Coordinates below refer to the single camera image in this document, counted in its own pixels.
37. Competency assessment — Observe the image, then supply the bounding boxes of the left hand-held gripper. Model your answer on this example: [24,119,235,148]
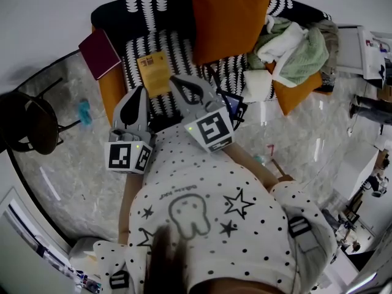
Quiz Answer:
[104,86,154,175]

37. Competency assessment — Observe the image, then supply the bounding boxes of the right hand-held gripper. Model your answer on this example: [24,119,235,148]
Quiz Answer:
[169,75,235,153]

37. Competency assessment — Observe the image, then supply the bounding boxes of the yellow book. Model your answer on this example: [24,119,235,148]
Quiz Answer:
[136,50,172,99]

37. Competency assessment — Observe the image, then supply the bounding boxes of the person's left forearm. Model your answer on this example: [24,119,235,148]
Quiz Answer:
[118,173,145,244]

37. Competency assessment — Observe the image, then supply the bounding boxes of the person's right forearm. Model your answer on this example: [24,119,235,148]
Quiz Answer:
[225,142,279,191]

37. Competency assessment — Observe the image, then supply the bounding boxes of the black white patterned book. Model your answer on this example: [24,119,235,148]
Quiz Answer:
[91,0,333,122]

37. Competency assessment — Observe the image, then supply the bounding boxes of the maroon book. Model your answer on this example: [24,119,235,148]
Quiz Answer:
[78,28,123,81]

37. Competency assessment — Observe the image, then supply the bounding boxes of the person's black trousers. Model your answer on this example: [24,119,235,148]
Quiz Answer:
[149,115,184,132]

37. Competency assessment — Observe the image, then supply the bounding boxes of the black screen device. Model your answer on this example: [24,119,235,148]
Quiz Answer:
[216,89,248,130]

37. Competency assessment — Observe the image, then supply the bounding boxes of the teal fluffy duster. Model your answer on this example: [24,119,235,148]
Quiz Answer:
[76,99,92,129]

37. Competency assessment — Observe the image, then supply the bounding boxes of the white pillow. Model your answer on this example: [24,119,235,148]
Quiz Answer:
[243,69,273,103]

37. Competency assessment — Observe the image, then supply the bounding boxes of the large orange cushion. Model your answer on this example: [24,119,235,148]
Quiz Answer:
[187,0,274,66]

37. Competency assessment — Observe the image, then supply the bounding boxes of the black chair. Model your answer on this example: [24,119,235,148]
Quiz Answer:
[0,77,81,156]

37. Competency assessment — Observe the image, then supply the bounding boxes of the small orange cushion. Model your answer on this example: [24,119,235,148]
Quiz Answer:
[265,61,324,116]

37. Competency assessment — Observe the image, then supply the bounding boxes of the green and white blanket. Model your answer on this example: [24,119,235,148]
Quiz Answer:
[247,15,330,88]

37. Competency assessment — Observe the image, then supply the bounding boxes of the grey round pouf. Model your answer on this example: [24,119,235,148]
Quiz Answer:
[69,236,100,260]

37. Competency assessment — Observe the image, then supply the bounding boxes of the grey knitted throw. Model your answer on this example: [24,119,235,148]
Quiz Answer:
[312,19,340,91]

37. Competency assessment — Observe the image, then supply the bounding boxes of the white cabinet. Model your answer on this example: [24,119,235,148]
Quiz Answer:
[335,24,392,81]

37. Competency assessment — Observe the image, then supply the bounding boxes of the white box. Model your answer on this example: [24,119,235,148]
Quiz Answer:
[332,147,380,200]

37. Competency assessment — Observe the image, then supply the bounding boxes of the grey harness strap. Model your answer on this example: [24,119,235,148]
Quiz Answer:
[287,216,319,252]
[109,269,129,289]

